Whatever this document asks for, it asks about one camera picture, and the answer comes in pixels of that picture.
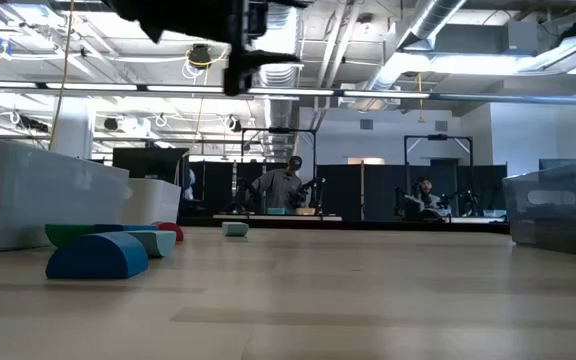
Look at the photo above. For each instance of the light grey plastic bin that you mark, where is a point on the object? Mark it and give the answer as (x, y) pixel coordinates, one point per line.
(28, 200)

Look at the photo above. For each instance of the background wooden table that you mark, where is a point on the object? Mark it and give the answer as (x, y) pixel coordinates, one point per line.
(277, 217)

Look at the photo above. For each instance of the small green block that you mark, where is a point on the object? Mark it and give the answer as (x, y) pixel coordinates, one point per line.
(65, 232)

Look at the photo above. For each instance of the silver ventilation duct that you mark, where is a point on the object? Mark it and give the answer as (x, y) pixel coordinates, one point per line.
(418, 30)

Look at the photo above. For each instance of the long ceiling light strip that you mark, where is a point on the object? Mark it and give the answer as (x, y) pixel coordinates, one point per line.
(93, 86)

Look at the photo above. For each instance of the white plastic bin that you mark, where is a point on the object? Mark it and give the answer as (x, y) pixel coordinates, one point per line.
(155, 200)

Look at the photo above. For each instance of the clear smoky plastic bin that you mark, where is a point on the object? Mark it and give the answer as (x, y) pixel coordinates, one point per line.
(558, 230)

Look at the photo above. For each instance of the background black robot arm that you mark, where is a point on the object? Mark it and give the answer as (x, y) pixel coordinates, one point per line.
(242, 195)
(314, 192)
(399, 202)
(463, 200)

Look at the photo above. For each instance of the black aluminium table frame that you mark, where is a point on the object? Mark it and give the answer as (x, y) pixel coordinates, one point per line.
(368, 226)

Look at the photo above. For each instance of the tan box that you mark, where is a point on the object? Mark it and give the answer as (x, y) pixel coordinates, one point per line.
(305, 211)

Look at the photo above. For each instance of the black partition wall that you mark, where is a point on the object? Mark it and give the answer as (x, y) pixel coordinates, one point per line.
(348, 192)

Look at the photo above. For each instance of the person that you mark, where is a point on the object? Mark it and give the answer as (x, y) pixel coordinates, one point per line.
(280, 187)
(424, 192)

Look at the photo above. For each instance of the background black station frame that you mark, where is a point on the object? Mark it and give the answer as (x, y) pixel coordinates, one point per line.
(438, 136)
(278, 130)

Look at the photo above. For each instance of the small teal block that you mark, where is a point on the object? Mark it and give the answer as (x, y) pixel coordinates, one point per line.
(234, 228)
(160, 243)

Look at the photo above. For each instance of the blue half-round block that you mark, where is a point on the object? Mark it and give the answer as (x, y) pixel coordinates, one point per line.
(95, 257)

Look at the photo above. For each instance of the teal box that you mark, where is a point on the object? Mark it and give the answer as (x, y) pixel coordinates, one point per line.
(275, 211)

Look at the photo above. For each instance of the black flat screen back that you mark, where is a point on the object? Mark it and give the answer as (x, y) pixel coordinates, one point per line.
(150, 165)

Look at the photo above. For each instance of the small red block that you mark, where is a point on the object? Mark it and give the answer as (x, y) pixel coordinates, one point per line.
(173, 229)

